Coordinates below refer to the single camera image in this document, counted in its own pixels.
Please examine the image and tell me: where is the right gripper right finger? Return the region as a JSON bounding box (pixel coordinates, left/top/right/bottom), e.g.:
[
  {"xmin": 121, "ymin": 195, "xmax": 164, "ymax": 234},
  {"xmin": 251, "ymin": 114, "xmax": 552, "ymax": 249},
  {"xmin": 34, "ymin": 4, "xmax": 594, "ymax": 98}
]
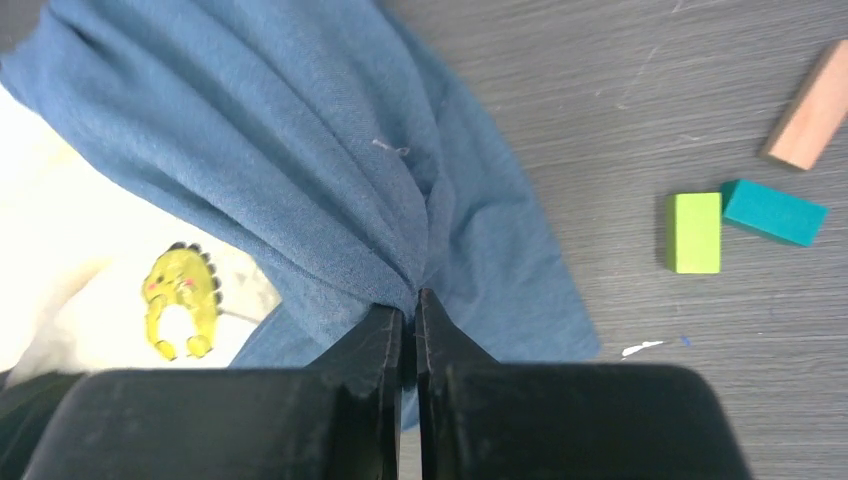
[{"xmin": 415, "ymin": 289, "xmax": 751, "ymax": 479}]

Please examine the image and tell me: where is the white pillow with yellow band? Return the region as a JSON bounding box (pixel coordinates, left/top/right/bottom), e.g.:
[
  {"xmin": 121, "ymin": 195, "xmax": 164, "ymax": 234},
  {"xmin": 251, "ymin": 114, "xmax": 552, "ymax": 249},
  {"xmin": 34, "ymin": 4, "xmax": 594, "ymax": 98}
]
[{"xmin": 1, "ymin": 93, "xmax": 281, "ymax": 388}]

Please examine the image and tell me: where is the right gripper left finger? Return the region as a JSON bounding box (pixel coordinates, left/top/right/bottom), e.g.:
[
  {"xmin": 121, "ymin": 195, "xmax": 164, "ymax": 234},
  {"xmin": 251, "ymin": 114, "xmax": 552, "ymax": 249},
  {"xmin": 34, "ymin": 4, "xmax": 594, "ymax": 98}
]
[{"xmin": 23, "ymin": 306, "xmax": 403, "ymax": 479}]

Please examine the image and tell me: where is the tan wooden block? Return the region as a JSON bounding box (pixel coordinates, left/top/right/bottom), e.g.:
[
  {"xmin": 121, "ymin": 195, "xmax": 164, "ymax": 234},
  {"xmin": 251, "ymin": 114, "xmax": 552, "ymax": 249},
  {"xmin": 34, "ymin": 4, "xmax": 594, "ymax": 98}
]
[{"xmin": 760, "ymin": 40, "xmax": 847, "ymax": 170}]

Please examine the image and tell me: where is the lime green block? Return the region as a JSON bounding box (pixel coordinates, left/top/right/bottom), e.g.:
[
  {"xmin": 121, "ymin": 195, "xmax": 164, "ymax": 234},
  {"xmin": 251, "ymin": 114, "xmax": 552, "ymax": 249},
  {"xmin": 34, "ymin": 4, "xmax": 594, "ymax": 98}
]
[{"xmin": 666, "ymin": 192, "xmax": 722, "ymax": 274}]

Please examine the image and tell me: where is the blue pillowcase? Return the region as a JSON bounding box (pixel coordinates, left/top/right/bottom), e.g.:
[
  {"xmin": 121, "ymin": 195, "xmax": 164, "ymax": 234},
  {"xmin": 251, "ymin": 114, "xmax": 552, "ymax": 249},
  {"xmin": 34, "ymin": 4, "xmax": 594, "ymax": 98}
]
[{"xmin": 0, "ymin": 0, "xmax": 602, "ymax": 432}]

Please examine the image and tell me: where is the teal block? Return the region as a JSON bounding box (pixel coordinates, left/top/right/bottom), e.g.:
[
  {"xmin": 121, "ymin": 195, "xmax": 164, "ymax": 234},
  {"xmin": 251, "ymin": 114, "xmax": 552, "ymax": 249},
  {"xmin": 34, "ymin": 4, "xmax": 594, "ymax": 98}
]
[{"xmin": 720, "ymin": 179, "xmax": 829, "ymax": 247}]

